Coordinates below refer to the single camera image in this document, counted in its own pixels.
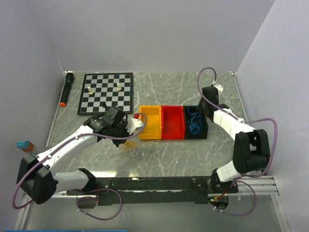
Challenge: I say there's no black white chessboard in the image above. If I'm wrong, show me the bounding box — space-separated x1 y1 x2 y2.
77 72 133 116

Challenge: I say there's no red plastic bin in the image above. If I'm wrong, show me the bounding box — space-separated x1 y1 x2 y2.
161 105 185 140

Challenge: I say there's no blue brown toy block stick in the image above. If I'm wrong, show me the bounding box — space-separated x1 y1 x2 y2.
15 140 36 153

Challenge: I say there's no cream chess piece right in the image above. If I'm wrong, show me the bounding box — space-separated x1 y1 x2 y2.
117 83 122 91

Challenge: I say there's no cream chess piece left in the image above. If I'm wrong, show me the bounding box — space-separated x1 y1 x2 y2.
87 87 94 95

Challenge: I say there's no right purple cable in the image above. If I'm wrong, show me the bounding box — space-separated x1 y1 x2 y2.
197 67 278 216

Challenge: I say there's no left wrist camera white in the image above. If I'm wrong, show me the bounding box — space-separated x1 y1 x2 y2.
126 117 144 134

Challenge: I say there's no black plastic bin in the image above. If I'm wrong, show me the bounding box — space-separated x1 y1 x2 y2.
183 105 208 140

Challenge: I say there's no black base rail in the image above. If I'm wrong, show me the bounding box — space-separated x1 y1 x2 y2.
67 176 239 206

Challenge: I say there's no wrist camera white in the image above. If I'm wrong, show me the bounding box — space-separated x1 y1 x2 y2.
213 84 224 95
126 117 144 134

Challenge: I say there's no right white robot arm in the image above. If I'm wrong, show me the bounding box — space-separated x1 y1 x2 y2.
197 86 270 193

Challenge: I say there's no black marker orange cap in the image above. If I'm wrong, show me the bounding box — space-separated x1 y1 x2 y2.
59 72 74 107

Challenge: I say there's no cream chess piece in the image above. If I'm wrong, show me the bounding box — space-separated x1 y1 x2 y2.
117 83 122 91
87 87 94 95

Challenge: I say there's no yellow plastic bin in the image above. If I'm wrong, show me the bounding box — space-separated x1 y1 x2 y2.
139 105 162 140

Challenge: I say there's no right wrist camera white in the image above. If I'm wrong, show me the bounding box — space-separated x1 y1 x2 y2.
213 84 224 95

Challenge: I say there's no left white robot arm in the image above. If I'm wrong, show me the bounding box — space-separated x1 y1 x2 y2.
16 106 143 204

